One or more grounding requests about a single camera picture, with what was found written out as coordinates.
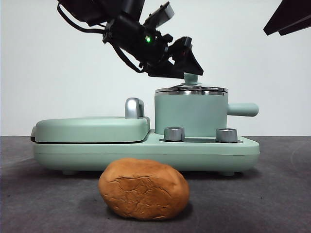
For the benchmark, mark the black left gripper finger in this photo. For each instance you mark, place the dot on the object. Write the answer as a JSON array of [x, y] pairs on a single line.
[[167, 72], [187, 60]]

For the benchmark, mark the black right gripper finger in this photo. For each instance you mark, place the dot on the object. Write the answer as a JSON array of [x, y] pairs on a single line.
[[296, 29], [291, 14]]

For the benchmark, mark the glass lid with green knob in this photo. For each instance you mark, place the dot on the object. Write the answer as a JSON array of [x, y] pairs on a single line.
[[192, 90]]

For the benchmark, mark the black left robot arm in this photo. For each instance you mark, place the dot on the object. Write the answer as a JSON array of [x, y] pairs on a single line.
[[82, 9]]

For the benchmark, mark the mint green steamer pot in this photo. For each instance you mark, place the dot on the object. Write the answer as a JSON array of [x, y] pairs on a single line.
[[192, 111]]

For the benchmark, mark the mint green hinged griddle lid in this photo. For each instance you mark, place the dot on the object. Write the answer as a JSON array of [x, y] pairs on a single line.
[[92, 129]]

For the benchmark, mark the silver control knob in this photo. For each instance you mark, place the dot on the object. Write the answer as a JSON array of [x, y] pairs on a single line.
[[226, 135], [174, 134]]

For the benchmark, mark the mint green appliance base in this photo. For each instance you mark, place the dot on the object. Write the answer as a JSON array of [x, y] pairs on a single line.
[[170, 155]]

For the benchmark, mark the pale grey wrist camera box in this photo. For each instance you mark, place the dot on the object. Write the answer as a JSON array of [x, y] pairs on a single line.
[[162, 12]]

